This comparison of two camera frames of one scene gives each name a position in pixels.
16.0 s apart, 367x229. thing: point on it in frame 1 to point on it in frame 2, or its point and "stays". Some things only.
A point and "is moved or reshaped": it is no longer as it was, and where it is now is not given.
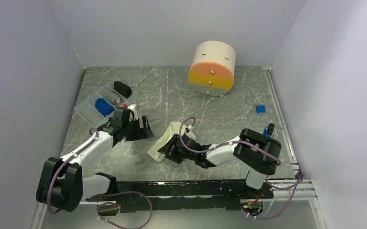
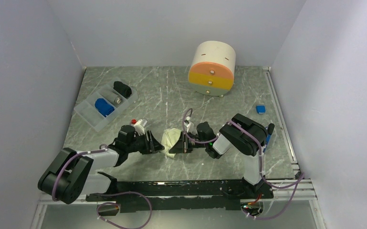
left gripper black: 141,133 to 154,146
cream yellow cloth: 174,128 is moved or reshaped
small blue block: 260,109 stays
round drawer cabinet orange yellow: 212,70 stays
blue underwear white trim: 103,107 stays
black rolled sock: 125,90 stays
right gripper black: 173,155 to 182,146
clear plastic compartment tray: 99,108 stays
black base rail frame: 179,195 stays
